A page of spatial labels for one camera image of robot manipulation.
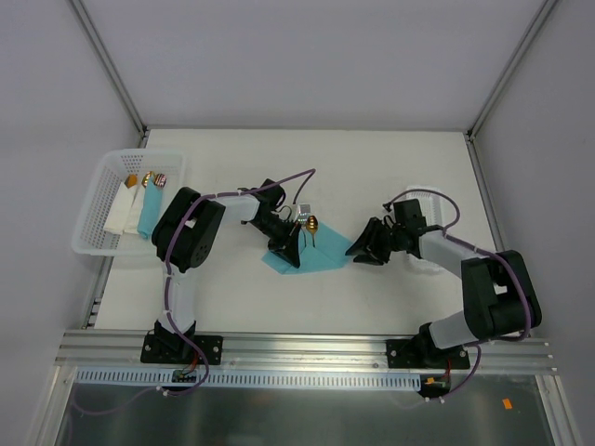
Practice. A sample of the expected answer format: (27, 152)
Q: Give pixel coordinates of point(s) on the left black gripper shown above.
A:
(286, 236)

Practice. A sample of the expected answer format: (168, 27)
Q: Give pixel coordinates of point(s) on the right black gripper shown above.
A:
(379, 238)

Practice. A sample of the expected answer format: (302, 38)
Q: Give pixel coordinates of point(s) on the gold spoon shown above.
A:
(312, 227)
(148, 178)

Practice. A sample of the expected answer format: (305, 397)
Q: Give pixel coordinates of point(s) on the blue paper napkin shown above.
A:
(328, 253)

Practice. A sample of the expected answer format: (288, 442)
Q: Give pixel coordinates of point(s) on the silver fork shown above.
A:
(302, 217)

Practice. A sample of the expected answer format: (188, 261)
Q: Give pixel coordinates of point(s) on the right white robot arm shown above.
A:
(498, 297)

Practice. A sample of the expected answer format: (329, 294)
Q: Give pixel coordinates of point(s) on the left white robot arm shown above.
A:
(183, 238)

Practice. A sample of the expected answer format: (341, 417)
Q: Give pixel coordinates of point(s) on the rolled blue napkin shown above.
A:
(150, 210)

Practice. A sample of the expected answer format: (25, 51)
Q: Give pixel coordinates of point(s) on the middle white rolled napkin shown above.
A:
(132, 221)

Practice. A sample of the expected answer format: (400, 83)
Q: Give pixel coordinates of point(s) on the white rolled napkin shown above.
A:
(132, 221)
(120, 208)

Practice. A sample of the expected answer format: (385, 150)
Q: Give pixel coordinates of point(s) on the left white rolled napkin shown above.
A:
(120, 208)

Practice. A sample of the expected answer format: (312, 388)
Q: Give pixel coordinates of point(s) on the right white plastic tray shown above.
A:
(432, 209)

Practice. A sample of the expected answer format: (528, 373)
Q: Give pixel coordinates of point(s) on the gold spoon in basket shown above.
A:
(148, 178)

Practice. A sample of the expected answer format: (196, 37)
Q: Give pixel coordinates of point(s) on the orange utensil tip in basket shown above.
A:
(131, 181)

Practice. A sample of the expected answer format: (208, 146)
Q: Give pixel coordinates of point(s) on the left white plastic basket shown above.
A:
(89, 237)

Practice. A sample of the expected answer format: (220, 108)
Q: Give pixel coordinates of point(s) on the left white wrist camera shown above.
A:
(301, 206)

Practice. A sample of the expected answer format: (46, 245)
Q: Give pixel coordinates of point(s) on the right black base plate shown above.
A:
(408, 353)

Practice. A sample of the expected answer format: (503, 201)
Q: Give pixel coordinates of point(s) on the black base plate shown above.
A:
(408, 353)
(172, 349)

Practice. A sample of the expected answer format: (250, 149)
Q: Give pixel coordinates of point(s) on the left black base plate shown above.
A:
(172, 349)

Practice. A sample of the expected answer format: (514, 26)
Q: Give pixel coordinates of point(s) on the white slotted cable duct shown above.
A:
(248, 379)

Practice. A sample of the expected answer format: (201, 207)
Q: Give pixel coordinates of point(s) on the aluminium mounting rail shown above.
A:
(297, 352)

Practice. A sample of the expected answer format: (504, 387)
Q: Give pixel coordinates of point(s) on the left aluminium frame post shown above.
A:
(107, 64)

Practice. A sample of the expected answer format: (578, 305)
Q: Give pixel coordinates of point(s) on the aluminium frame post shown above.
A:
(107, 64)
(531, 33)

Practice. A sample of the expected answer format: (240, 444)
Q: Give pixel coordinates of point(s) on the right aluminium frame post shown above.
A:
(531, 33)

